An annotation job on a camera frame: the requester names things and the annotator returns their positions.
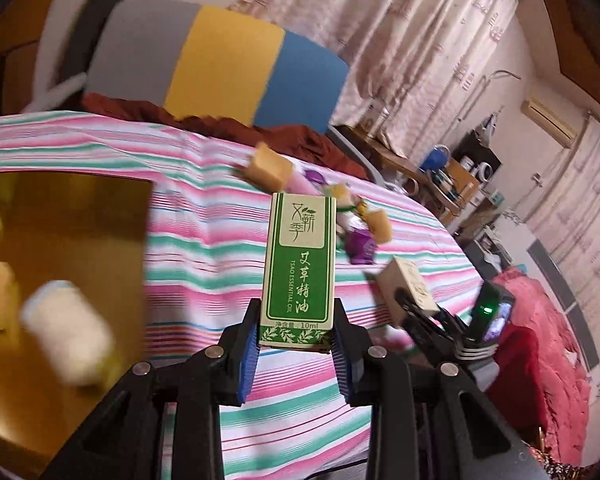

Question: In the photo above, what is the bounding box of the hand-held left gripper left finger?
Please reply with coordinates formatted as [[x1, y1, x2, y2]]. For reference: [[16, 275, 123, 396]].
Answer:
[[40, 297, 263, 480]]

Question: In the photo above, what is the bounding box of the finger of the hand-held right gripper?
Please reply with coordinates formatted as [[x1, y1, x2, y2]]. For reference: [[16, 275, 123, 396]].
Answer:
[[392, 287, 466, 366]]

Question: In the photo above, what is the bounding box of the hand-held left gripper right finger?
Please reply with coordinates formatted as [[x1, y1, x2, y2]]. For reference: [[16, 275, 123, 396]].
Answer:
[[330, 297, 561, 480]]

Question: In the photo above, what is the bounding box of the small beige printed box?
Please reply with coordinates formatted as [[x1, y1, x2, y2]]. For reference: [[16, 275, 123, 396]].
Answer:
[[377, 256, 438, 331]]

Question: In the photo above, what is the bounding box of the green white oil box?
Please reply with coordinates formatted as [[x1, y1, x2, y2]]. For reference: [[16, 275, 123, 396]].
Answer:
[[260, 192, 338, 353]]

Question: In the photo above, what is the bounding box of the yellow storage container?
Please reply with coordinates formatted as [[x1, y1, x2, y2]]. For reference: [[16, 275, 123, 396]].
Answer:
[[0, 170, 153, 466]]

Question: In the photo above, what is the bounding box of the red blanket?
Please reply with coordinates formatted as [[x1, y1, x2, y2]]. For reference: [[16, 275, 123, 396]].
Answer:
[[490, 267, 600, 466]]

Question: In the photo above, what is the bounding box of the small tan box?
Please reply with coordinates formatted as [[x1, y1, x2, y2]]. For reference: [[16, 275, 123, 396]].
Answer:
[[367, 209, 394, 244]]

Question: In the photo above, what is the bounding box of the pale side curtain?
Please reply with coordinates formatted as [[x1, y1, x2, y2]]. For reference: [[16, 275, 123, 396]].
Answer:
[[525, 115, 600, 371]]

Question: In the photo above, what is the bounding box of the yellow green packet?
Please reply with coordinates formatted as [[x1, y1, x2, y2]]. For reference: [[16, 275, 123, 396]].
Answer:
[[330, 184, 355, 211]]

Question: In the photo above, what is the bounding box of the black appliance box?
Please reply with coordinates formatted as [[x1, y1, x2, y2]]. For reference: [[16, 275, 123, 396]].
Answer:
[[452, 130, 501, 181]]

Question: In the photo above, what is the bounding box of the wooden desk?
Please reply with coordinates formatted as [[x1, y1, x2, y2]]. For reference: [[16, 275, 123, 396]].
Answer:
[[340, 125, 481, 221]]

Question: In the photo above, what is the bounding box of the white plastic bottle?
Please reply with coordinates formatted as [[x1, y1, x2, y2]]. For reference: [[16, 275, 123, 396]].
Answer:
[[20, 280, 116, 386]]

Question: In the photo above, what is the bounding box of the pink tube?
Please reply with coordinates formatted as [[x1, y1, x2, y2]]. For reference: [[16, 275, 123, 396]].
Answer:
[[280, 160, 317, 196]]

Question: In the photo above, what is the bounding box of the large tan box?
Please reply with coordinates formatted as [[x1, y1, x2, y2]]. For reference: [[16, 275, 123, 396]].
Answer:
[[245, 142, 293, 191]]

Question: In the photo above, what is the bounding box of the brown red cloth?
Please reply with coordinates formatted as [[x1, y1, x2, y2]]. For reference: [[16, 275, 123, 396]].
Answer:
[[80, 92, 371, 181]]

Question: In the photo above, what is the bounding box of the pale patterned curtain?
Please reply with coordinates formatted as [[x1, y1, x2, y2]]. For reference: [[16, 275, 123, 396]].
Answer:
[[230, 0, 521, 161]]

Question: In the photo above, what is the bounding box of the grey yellow blue office chair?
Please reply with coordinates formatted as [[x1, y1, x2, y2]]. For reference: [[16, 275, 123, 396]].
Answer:
[[22, 0, 386, 186]]

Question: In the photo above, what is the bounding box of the brown wooden wardrobe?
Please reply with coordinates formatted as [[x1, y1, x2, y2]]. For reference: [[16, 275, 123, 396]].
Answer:
[[0, 0, 71, 116]]

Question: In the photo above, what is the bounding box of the wall air conditioner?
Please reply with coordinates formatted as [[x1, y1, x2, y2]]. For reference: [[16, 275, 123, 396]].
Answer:
[[522, 97, 578, 148]]

